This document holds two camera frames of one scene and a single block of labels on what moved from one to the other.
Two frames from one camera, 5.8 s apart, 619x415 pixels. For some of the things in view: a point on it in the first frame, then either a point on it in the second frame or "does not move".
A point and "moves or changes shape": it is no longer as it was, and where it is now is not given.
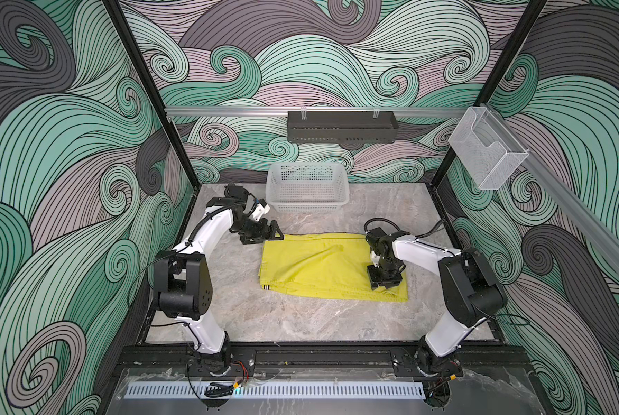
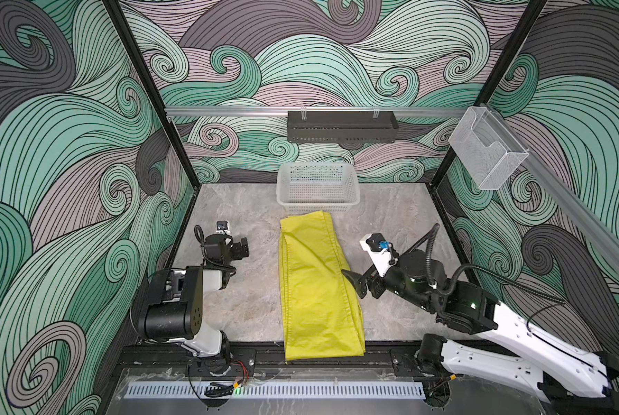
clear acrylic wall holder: (488, 150) does not move
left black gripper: (260, 236) to (237, 253)
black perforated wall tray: (341, 126) does not move
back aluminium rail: (313, 111) does not move
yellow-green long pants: (324, 265) moves or changes shape
